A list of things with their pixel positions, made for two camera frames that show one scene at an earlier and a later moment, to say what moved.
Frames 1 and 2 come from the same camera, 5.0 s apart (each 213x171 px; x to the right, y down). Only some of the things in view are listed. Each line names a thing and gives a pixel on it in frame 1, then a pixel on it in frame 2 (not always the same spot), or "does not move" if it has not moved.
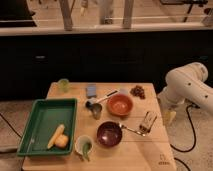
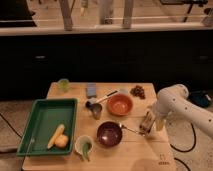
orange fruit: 62,141 does not move
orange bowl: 120,104 does not move
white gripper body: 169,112 → 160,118
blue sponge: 91,89 does not move
